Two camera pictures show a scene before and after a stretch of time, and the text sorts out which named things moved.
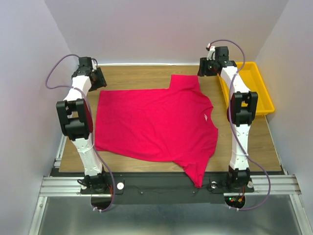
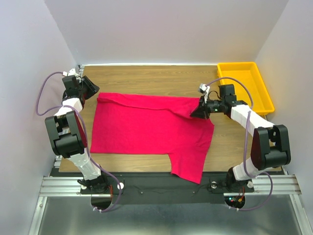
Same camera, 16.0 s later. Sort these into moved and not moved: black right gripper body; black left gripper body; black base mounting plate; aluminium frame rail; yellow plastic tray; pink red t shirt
Moved: black right gripper body; black left gripper body; pink red t shirt
Not moved: black base mounting plate; yellow plastic tray; aluminium frame rail
